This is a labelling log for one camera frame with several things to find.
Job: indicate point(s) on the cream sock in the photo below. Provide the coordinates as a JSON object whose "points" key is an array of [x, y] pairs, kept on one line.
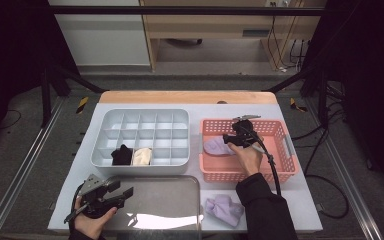
{"points": [[140, 158], [145, 153]]}

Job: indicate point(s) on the black horizontal frame bar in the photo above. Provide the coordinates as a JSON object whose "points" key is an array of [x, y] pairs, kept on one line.
{"points": [[180, 10]]}

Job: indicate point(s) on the aluminium rail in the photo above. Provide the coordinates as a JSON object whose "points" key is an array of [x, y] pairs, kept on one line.
{"points": [[20, 180], [346, 186]]}

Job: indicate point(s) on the black yellow striped tape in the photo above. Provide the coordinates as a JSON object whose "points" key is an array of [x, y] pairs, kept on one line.
{"points": [[82, 105], [296, 106]]}

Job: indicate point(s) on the black curtain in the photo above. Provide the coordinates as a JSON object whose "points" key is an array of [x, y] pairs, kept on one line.
{"points": [[6, 50], [373, 83]]}

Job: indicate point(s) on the black upright frame post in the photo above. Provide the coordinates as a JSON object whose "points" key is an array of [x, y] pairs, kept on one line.
{"points": [[323, 100]]}

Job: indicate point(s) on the white cabinet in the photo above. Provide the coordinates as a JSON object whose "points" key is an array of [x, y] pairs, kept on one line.
{"points": [[106, 40]]}

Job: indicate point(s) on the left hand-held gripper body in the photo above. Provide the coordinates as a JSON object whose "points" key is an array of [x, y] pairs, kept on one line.
{"points": [[95, 201]]}

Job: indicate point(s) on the person's left hand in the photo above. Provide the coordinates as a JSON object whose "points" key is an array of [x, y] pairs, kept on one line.
{"points": [[91, 228]]}

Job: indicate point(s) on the dark round table grommet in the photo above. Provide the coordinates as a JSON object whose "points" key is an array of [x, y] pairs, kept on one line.
{"points": [[222, 102]]}

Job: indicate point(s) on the white compartment storage box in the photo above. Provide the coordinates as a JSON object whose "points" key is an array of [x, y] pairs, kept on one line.
{"points": [[140, 170]]}

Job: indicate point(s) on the transparent grey box lid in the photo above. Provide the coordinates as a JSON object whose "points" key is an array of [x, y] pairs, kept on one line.
{"points": [[166, 200]]}

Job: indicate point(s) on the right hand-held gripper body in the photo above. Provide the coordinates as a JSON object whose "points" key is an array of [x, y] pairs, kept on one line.
{"points": [[245, 135]]}

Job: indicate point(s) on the purple sock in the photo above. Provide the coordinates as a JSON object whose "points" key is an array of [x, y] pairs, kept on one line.
{"points": [[223, 210], [215, 146]]}

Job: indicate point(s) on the pink plastic basket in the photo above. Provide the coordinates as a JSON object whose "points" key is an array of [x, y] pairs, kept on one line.
{"points": [[280, 156]]}

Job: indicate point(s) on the white power strip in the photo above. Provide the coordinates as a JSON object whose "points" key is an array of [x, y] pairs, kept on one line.
{"points": [[278, 3]]}

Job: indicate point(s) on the wooden desk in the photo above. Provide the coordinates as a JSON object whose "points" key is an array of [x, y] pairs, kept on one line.
{"points": [[213, 25]]}

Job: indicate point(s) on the black diagonal frame strut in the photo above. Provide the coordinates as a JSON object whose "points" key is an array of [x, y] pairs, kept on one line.
{"points": [[290, 80], [80, 81]]}

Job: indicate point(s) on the person's right hand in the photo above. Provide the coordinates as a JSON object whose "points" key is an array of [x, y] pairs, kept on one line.
{"points": [[250, 161]]}

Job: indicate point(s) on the black sock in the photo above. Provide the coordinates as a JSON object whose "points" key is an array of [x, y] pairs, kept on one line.
{"points": [[126, 153], [118, 158]]}

